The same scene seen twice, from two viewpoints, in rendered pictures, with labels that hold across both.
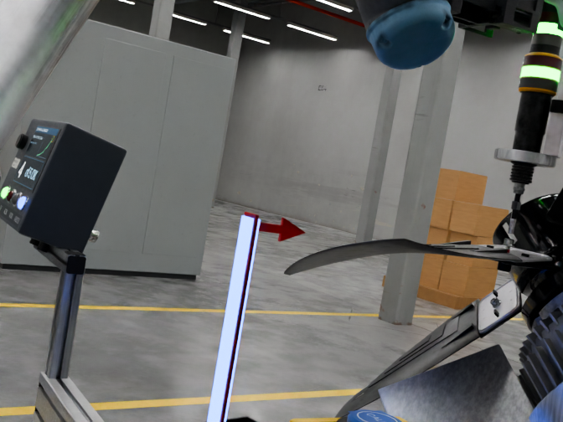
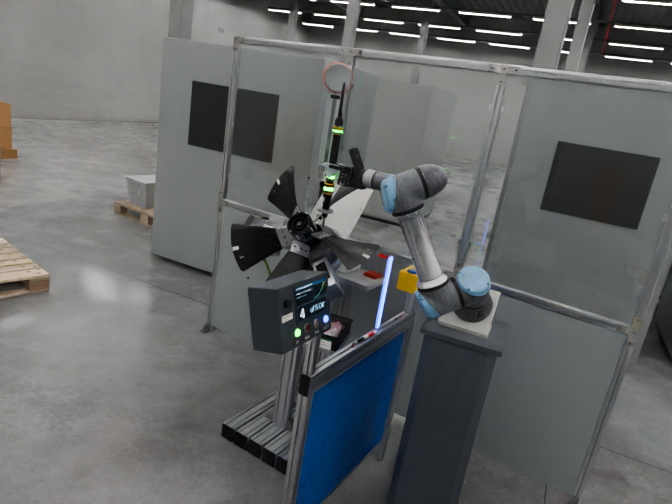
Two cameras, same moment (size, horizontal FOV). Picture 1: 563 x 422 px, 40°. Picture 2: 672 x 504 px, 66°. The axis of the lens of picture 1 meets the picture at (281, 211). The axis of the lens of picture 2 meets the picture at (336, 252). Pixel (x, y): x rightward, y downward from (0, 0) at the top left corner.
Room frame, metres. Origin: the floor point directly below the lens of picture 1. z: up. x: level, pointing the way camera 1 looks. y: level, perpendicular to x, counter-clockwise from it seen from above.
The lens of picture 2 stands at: (1.97, 1.71, 1.78)
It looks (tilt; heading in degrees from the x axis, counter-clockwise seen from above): 16 degrees down; 240
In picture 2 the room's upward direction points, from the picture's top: 9 degrees clockwise
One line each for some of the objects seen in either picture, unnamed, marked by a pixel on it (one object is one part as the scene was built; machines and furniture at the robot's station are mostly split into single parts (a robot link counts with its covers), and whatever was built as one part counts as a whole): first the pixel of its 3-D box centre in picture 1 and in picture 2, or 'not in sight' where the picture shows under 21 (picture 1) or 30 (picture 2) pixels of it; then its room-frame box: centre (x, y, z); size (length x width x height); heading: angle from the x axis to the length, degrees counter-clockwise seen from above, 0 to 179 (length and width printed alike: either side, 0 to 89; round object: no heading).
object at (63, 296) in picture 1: (65, 315); (313, 347); (1.19, 0.31, 0.96); 0.03 x 0.03 x 0.20; 30
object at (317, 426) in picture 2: not in sight; (352, 420); (0.82, 0.09, 0.45); 0.82 x 0.02 x 0.66; 30
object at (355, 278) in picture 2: not in sight; (349, 274); (0.49, -0.65, 0.85); 0.36 x 0.24 x 0.03; 120
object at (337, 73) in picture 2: not in sight; (337, 77); (0.61, -0.93, 1.88); 0.16 x 0.07 x 0.16; 155
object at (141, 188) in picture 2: not in sight; (155, 191); (0.81, -5.01, 0.31); 0.60 x 0.42 x 0.33; 28
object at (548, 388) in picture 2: not in sight; (371, 328); (0.29, -0.63, 0.50); 2.59 x 0.03 x 0.91; 120
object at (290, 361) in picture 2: not in sight; (290, 361); (0.89, -0.44, 0.46); 0.09 x 0.05 x 0.91; 120
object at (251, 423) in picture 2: not in sight; (291, 422); (0.81, -0.49, 0.04); 0.62 x 0.45 x 0.08; 30
